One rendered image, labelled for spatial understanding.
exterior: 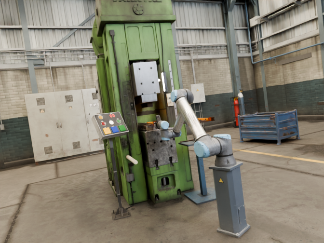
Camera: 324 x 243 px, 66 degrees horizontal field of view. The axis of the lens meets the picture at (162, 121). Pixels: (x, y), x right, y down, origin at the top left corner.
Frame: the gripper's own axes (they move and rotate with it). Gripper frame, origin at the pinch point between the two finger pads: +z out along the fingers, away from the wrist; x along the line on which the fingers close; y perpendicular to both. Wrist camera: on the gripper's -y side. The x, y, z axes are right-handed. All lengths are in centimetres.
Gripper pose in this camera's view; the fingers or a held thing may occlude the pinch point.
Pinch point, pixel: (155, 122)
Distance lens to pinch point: 312.3
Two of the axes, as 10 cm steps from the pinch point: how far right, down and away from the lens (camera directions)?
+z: -3.2, -0.2, 9.5
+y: 1.3, 9.9, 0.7
